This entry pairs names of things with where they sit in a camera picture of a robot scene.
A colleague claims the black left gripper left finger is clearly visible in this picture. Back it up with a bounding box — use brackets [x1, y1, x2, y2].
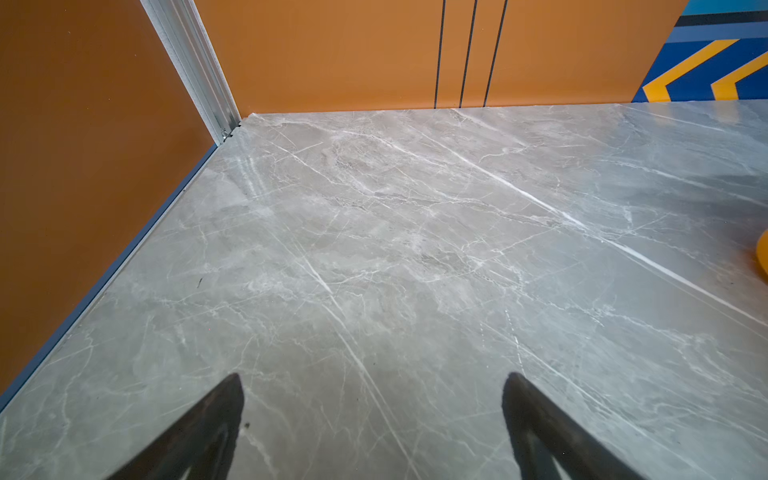
[110, 373, 244, 479]

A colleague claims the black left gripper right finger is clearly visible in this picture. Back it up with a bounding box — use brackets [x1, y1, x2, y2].
[501, 372, 642, 479]

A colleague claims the yellow plastic bin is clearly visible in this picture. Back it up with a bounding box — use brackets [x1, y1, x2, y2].
[756, 230, 768, 275]

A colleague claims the aluminium corner frame post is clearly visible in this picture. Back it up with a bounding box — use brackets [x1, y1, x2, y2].
[141, 0, 241, 145]

